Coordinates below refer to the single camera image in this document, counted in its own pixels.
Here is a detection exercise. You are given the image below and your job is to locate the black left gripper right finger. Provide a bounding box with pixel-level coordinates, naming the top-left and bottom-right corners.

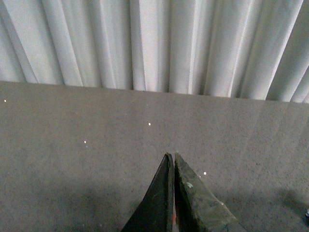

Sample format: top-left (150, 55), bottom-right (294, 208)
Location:
top-left (174, 153), bottom-right (246, 232)

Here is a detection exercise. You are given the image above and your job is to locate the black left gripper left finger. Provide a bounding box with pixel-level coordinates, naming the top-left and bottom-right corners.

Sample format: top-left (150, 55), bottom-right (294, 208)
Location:
top-left (122, 153), bottom-right (174, 232)

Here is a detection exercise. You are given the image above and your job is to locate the white pleated curtain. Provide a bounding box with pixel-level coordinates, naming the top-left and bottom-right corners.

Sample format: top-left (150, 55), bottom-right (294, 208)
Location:
top-left (0, 0), bottom-right (309, 103)

